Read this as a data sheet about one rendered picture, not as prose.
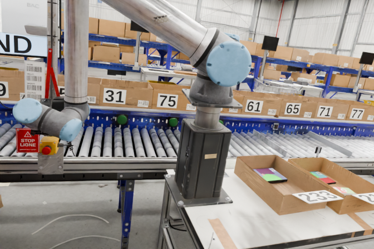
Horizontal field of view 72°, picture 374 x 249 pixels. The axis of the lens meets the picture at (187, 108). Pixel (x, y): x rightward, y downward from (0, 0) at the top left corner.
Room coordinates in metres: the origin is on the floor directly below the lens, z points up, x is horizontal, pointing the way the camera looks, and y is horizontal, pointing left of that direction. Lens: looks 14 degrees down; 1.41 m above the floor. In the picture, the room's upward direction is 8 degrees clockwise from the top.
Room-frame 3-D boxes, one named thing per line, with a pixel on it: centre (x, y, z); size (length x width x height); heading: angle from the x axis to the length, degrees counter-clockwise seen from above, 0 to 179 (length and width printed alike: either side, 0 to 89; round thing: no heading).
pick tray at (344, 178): (1.28, -0.82, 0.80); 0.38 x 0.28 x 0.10; 21
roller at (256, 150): (1.87, -0.51, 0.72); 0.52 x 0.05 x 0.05; 17
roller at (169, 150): (1.68, 0.11, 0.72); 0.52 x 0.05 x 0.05; 17
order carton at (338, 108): (2.62, -1.36, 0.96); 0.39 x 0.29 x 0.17; 107
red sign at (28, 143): (1.17, 0.72, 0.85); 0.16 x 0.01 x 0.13; 107
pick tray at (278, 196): (1.21, -0.51, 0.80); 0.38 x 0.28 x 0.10; 23
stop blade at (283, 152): (1.92, -0.67, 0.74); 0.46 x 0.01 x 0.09; 17
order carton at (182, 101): (2.15, 0.14, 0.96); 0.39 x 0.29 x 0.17; 107
